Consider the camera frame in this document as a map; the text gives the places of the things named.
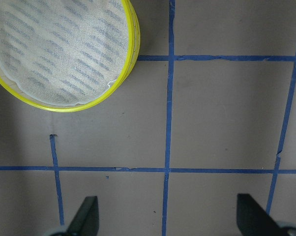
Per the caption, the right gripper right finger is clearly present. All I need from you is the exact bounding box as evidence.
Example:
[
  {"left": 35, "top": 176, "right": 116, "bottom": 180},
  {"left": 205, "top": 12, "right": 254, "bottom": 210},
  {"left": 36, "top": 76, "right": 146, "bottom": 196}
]
[{"left": 236, "top": 194, "right": 296, "bottom": 236}]

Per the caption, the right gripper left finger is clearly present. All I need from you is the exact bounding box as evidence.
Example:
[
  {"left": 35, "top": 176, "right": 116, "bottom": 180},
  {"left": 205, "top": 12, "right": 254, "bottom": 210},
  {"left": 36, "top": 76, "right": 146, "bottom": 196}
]
[{"left": 46, "top": 196, "right": 99, "bottom": 236}]

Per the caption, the yellow steamer layer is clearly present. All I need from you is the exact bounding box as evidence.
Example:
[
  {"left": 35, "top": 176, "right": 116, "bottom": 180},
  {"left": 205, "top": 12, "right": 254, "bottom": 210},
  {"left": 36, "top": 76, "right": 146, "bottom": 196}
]
[
  {"left": 122, "top": 0, "right": 141, "bottom": 80},
  {"left": 0, "top": 0, "right": 135, "bottom": 113}
]

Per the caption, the white steamer cloth liner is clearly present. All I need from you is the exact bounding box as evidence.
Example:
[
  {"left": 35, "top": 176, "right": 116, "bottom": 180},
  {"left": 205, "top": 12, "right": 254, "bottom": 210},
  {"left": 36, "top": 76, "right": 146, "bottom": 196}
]
[{"left": 0, "top": 0, "right": 130, "bottom": 108}]

